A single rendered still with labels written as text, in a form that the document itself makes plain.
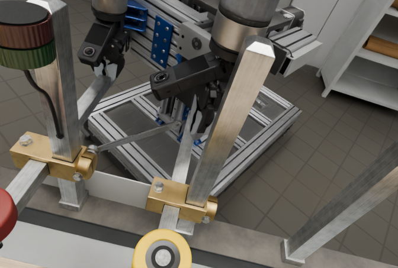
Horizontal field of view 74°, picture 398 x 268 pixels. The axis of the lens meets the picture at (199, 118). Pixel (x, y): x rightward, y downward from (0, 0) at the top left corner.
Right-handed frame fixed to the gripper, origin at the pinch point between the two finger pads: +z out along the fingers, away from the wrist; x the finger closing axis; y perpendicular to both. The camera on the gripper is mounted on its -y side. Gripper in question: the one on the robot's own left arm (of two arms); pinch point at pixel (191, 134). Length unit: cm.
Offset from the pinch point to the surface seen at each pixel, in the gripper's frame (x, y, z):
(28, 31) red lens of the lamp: -7.4, -22.6, -22.1
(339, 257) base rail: -20.2, 38.3, 21.9
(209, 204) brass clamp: -10.7, 3.4, 8.7
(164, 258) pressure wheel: -21.9, -7.7, 0.8
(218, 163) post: -10.9, 1.2, -4.9
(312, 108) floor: 120, 160, 92
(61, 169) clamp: -2.7, -23.4, 6.7
